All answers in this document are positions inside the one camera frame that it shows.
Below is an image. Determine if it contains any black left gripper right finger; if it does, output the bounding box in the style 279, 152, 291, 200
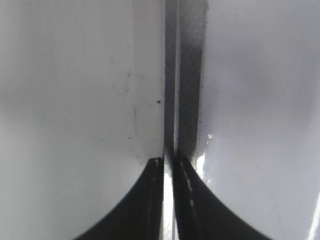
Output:
172, 152, 266, 240

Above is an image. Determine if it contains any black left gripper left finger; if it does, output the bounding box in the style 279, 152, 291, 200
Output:
77, 157, 164, 240

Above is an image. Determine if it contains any white board with grey frame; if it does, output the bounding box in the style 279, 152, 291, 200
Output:
174, 0, 320, 240

